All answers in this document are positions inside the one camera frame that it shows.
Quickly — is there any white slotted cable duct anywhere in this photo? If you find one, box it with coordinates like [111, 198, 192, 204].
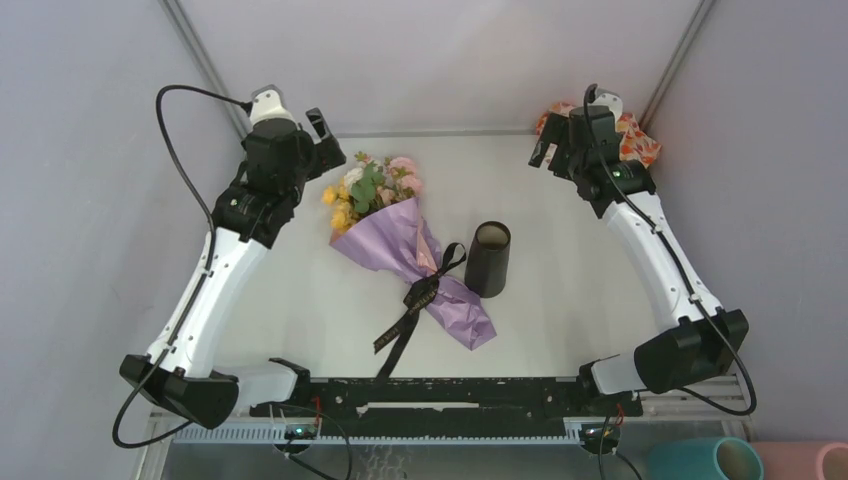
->
[173, 422, 583, 446]

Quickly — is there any black ribbon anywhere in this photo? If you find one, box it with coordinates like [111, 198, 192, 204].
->
[373, 242, 467, 383]

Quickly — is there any artificial flower bunch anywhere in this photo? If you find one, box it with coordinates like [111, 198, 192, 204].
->
[322, 151, 423, 234]

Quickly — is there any teal cylindrical vase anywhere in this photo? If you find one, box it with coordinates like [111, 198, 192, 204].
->
[647, 437, 765, 480]

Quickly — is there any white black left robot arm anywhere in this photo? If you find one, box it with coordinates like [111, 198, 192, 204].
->
[119, 108, 346, 429]

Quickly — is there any orange floral cloth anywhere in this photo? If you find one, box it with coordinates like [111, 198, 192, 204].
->
[535, 102, 662, 168]

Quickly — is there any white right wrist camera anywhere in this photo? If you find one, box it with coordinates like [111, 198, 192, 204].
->
[589, 88, 624, 121]

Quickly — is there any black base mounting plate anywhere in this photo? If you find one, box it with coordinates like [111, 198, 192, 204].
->
[249, 377, 644, 435]

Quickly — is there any pink cylindrical vase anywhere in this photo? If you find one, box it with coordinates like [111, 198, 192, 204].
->
[752, 442, 847, 480]

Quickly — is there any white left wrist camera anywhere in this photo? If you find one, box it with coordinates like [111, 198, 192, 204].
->
[249, 85, 296, 126]

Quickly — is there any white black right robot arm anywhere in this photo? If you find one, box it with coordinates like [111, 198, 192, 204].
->
[529, 105, 749, 416]

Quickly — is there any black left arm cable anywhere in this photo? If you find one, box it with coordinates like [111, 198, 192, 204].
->
[111, 84, 254, 450]

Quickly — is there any black cylindrical vase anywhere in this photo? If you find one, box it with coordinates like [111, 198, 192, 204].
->
[464, 221, 511, 298]

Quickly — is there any purple pink wrapping paper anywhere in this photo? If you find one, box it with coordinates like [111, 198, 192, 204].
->
[330, 197, 497, 350]

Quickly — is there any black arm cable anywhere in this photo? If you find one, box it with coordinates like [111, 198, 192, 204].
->
[111, 84, 254, 450]
[582, 84, 759, 417]

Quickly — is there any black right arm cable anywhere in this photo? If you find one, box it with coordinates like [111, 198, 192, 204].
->
[582, 84, 759, 417]

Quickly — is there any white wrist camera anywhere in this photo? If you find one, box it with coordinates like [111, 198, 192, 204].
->
[589, 88, 624, 121]
[249, 85, 296, 126]

